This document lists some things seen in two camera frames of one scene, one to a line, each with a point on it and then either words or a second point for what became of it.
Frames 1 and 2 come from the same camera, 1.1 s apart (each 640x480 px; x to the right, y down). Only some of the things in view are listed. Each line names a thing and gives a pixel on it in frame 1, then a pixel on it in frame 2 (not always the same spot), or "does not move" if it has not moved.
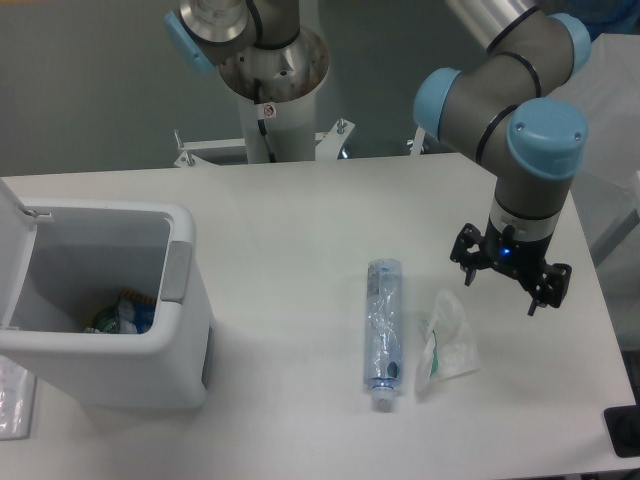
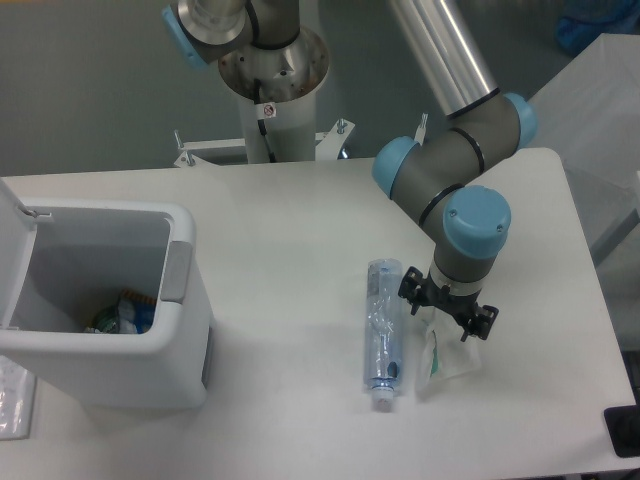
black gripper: x=521 y=259 to x=416 y=288
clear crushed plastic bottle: x=383 y=329 does not move
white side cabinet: x=607 y=91 does not move
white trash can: x=96 y=301 does not move
